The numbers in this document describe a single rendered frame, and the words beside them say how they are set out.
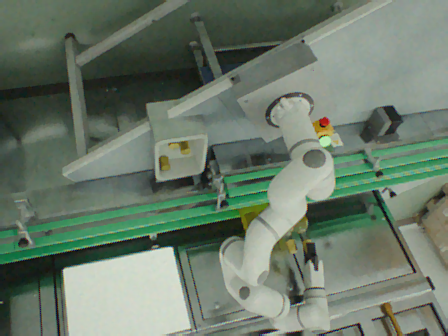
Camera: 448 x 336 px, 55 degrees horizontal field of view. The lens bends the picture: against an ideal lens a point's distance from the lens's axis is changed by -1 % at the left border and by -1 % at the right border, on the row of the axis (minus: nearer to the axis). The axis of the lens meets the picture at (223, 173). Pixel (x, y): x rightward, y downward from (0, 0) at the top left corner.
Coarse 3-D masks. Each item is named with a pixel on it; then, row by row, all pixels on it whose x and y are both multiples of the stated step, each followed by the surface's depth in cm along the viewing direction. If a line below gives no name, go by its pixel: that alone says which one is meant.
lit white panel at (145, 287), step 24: (96, 264) 159; (120, 264) 160; (144, 264) 161; (168, 264) 162; (72, 288) 153; (96, 288) 154; (120, 288) 155; (144, 288) 156; (168, 288) 157; (72, 312) 149; (96, 312) 150; (120, 312) 151; (144, 312) 151; (168, 312) 152
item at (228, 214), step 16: (416, 176) 186; (432, 176) 187; (336, 192) 177; (352, 192) 178; (160, 224) 161; (176, 224) 161; (192, 224) 162; (80, 240) 154; (96, 240) 154; (112, 240) 155; (0, 256) 147; (16, 256) 148; (32, 256) 149
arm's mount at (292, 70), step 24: (288, 48) 127; (240, 72) 130; (264, 72) 127; (288, 72) 123; (312, 72) 124; (240, 96) 127; (264, 96) 128; (288, 96) 130; (312, 96) 132; (264, 120) 137; (312, 120) 142
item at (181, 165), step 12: (156, 144) 136; (192, 144) 153; (204, 144) 143; (156, 156) 141; (168, 156) 155; (180, 156) 157; (192, 156) 159; (204, 156) 148; (156, 168) 147; (180, 168) 156; (192, 168) 157
